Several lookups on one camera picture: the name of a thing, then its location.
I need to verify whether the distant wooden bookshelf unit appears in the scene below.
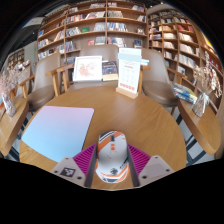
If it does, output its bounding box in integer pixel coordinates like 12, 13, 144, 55
6, 48, 26, 69

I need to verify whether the wide wooden bookshelf unit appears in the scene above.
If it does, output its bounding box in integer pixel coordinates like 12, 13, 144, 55
35, 1, 148, 66

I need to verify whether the brown padded wooden armchair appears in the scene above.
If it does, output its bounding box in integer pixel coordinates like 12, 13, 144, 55
141, 48, 188, 108
18, 53, 63, 113
46, 44, 151, 93

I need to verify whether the stack of books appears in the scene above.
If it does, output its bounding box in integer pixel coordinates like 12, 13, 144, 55
172, 81, 199, 105

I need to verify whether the dark blue book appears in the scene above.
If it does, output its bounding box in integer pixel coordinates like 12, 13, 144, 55
101, 60, 119, 82

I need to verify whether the angled wooden bookshelf unit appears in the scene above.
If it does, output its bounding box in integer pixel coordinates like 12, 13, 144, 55
147, 9, 224, 111

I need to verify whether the blue pink gradient mouse pad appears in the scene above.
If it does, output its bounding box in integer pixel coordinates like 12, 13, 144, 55
20, 105, 96, 164

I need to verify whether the white sign on wooden base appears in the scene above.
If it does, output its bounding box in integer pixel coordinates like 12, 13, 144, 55
115, 47, 143, 100

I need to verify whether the round wooden side table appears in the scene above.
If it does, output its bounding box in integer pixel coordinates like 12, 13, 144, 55
0, 97, 30, 158
176, 98, 222, 164

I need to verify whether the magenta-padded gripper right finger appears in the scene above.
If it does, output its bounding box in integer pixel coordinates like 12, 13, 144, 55
127, 143, 176, 188

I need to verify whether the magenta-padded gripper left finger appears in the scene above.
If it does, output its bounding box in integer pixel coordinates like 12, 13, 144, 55
50, 143, 98, 188

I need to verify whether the white orange patterned computer mouse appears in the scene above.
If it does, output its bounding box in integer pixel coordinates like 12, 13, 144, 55
94, 130, 131, 184

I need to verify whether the white framed floral picture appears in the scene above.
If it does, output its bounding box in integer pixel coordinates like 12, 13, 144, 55
72, 55, 103, 83

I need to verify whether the glass vase with dried flowers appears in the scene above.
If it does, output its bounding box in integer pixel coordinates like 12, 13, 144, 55
191, 49, 223, 118
0, 59, 31, 118

